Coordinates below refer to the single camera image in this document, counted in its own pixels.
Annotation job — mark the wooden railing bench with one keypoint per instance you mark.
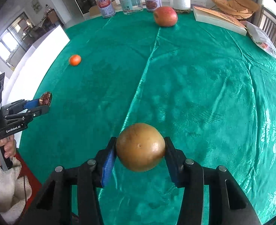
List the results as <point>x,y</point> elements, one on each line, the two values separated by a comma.
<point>267,22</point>

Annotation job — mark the cardboard box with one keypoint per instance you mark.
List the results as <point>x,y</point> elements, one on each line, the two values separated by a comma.
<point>94,11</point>

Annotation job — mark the clear glass jar teal label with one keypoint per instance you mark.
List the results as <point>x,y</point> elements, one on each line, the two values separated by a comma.
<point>131,6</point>

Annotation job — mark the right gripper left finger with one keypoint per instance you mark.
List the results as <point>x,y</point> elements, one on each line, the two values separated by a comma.
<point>69,196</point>

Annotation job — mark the dark water chestnut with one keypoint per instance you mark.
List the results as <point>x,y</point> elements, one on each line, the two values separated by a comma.
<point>45,99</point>

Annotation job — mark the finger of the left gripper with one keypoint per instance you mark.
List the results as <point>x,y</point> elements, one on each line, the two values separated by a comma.
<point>28,114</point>
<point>28,104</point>

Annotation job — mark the white fluffy sleeve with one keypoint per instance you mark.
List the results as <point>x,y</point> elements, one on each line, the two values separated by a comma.
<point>15,192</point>

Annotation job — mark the white snack bag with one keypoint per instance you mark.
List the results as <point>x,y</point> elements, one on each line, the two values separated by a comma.
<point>260,38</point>

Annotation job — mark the white rectangular box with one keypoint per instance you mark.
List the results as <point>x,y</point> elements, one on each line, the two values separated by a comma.
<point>25,80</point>

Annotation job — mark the left red-label tin can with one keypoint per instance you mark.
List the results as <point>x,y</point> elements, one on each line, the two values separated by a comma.
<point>106,8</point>

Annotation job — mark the red apple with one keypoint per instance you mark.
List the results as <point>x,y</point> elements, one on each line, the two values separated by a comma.
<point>165,16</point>

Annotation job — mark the green satin tablecloth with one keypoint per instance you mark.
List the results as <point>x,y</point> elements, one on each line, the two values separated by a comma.
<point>212,91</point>

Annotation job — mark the yellow-green round fruit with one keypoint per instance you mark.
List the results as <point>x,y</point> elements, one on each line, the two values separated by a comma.
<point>140,147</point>

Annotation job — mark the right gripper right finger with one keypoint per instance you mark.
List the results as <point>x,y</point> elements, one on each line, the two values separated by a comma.
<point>228,204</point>

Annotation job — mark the orange lounge chair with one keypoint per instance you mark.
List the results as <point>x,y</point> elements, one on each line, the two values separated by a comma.
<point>239,9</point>

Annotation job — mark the small mandarin orange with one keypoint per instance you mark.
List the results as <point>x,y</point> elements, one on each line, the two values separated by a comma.
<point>75,60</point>

